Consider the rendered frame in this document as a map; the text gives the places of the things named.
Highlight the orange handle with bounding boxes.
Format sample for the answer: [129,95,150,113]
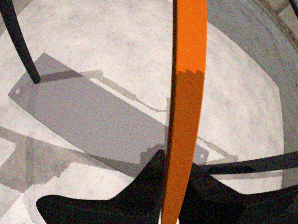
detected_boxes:
[160,0,208,224]

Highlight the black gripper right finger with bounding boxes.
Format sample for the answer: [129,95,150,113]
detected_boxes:
[178,163,298,224]

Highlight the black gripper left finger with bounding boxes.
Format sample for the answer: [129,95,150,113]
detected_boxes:
[36,151,166,224]

